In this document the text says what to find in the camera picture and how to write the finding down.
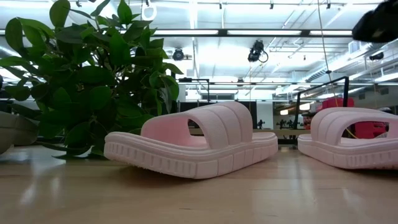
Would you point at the black ceiling spotlight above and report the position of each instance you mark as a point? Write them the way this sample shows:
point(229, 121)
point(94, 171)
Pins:
point(256, 49)

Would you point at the round black ceiling lamp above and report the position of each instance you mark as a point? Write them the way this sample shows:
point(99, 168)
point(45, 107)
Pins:
point(178, 54)

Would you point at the red plastic bin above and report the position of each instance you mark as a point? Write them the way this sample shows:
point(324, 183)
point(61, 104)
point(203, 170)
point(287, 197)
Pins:
point(370, 130)
point(337, 103)

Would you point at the black overhead beam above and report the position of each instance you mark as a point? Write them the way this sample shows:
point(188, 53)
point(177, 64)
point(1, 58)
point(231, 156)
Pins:
point(264, 32)

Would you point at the black metal shoe shelf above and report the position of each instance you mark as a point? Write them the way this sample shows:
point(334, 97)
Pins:
point(345, 90)

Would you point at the green artificial leafy plant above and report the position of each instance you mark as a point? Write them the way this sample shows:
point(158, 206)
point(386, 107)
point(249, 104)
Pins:
point(93, 93)

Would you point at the pink foam slide sandal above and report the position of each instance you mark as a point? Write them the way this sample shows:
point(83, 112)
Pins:
point(186, 155)
point(348, 152)

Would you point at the grey foam slide sandal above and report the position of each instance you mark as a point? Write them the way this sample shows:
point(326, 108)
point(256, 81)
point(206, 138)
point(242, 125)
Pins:
point(15, 130)

